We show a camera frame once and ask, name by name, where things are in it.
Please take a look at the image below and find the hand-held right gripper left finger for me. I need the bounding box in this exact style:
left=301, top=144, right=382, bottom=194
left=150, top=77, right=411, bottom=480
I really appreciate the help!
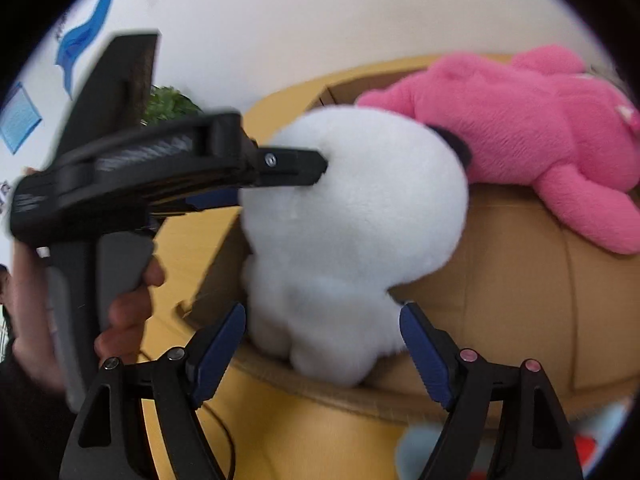
left=59, top=302, right=248, bottom=480

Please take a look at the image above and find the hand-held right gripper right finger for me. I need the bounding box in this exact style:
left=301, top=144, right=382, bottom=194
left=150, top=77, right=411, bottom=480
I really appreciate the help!
left=399, top=302, right=585, bottom=480

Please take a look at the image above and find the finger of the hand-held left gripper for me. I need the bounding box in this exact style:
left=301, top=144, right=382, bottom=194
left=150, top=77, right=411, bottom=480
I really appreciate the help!
left=186, top=190, right=242, bottom=212
left=240, top=147, right=329, bottom=189

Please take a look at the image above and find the white plush toy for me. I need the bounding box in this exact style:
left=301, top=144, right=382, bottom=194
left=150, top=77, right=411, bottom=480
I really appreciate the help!
left=237, top=105, right=473, bottom=388

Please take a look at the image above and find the light blue plush toy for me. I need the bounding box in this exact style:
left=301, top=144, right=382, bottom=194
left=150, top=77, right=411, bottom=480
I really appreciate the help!
left=395, top=422, right=453, bottom=480

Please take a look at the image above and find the brown cardboard box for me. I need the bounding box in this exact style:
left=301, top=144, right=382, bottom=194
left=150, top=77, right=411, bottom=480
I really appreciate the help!
left=181, top=57, right=640, bottom=423

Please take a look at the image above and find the person's left forearm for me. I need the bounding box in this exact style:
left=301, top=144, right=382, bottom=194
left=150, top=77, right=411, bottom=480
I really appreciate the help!
left=0, top=340, right=78, bottom=480

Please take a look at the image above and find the person's left hand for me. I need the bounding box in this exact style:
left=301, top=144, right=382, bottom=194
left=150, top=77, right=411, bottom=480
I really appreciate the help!
left=9, top=245, right=167, bottom=392

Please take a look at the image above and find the green potted plant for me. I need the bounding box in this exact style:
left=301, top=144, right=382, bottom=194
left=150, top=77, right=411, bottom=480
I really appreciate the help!
left=142, top=86, right=203, bottom=125

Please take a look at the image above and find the pink plush toy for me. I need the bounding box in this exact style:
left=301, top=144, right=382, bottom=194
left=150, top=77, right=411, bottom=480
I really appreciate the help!
left=356, top=45, right=640, bottom=256

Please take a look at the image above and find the blue wall paper sheet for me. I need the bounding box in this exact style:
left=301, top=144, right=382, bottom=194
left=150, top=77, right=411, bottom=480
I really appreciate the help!
left=0, top=81, right=42, bottom=155

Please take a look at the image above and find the blue wall decal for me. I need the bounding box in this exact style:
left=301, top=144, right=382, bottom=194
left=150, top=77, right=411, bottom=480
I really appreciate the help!
left=54, top=0, right=127, bottom=102

